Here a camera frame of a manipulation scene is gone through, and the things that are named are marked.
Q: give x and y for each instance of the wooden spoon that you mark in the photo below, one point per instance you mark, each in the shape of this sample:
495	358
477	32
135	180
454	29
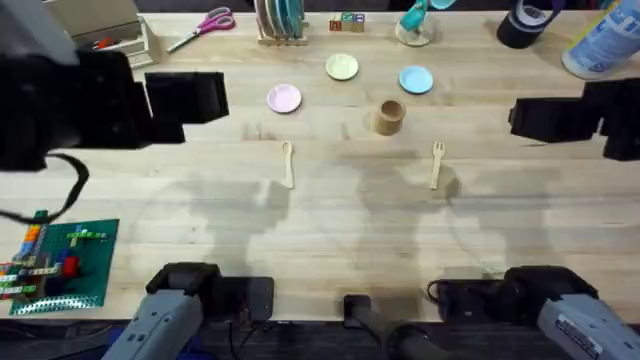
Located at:
288	167

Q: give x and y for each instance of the wooden cup container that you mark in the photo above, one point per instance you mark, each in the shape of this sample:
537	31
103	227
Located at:
389	119

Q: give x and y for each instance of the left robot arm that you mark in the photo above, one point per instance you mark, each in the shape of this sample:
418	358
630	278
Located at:
160	325

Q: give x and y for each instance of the pale yellow plate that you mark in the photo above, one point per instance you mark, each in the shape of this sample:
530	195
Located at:
342	66

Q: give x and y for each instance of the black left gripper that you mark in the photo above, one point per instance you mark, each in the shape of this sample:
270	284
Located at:
110	100

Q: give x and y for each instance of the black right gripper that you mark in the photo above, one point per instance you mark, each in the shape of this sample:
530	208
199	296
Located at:
620	120

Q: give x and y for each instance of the wooden fork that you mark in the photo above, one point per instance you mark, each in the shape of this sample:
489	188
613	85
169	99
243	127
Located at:
437	167

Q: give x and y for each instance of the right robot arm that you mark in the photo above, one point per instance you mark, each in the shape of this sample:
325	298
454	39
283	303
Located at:
585	325

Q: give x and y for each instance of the beige box with tools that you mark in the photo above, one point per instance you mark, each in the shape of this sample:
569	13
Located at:
95	20

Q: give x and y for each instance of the stack of wooden letter blocks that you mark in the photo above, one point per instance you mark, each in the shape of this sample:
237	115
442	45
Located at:
347	22

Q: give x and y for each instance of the green board with toy blocks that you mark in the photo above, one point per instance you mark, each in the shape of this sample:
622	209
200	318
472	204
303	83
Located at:
75	270

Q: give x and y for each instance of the pink plate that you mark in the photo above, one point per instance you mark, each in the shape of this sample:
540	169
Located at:
284	98

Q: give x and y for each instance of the white and blue bottle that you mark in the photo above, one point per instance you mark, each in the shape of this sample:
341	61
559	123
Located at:
600	45

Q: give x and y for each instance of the black camera post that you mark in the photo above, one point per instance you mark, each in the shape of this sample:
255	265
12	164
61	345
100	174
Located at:
380	325

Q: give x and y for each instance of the teal plate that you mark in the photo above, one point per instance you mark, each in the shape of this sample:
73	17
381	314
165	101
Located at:
290	17

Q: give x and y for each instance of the teal cup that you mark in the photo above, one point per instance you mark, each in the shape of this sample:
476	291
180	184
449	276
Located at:
413	17

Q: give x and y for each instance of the wooden peg rack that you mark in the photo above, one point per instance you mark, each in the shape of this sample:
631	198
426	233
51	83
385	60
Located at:
282	41

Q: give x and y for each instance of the black tape roll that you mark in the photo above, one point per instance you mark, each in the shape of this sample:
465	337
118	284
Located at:
520	30

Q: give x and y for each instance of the light blue plate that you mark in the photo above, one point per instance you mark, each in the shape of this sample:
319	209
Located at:
416	80

